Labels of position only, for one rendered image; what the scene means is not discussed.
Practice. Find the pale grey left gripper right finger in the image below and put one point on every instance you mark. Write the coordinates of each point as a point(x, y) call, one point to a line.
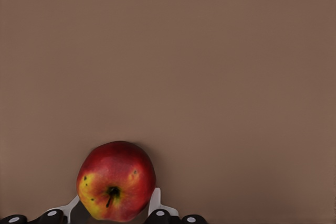
point(160, 212)

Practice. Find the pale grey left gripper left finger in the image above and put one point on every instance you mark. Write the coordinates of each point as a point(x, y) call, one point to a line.
point(64, 209)

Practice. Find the red yellow apple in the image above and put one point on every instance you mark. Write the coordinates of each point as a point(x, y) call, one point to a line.
point(115, 174)

